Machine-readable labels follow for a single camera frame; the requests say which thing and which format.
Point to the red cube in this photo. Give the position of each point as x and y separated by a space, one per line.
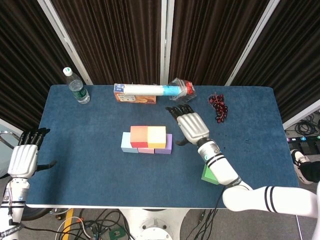
138 136

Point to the light blue cube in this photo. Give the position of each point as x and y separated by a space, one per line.
125 145

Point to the purple cube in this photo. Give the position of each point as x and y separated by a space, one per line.
166 149

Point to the dark brown pleated curtain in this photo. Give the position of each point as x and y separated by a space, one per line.
295 50
212 37
20 62
112 37

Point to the white paper roll blue band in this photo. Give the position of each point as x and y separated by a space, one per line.
145 90

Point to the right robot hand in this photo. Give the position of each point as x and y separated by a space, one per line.
192 126

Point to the white sneaker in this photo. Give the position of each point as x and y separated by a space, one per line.
298 157

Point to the power strip with lit switches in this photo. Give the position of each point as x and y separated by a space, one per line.
303 138

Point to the blue fabric table cover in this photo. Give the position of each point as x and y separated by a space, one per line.
112 180

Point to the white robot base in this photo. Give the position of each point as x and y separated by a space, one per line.
152 225

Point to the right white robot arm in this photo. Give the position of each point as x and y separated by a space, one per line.
250 185

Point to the black trouser leg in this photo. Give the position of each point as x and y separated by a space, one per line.
312 172

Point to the white partition post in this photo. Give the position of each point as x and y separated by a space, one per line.
167 37
63 37
253 37

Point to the green floor device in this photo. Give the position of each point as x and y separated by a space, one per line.
116 233

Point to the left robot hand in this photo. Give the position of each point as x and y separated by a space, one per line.
22 160

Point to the white partition base rail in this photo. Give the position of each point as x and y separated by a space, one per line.
10 125
300 116

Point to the yellow cube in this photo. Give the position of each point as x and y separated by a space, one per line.
157 136

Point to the chrome tube chair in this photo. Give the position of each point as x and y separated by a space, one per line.
7 136

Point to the dark red grape bunch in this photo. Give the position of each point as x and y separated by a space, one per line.
220 107

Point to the orange biscuit box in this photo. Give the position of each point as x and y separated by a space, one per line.
135 98

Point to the clear plastic box red contents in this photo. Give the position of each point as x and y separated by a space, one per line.
186 96

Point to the clear plastic water bottle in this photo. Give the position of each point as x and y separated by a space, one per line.
76 86

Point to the green cube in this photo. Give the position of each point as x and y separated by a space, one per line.
207 175

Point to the pink cube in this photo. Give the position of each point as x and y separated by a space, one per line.
146 150

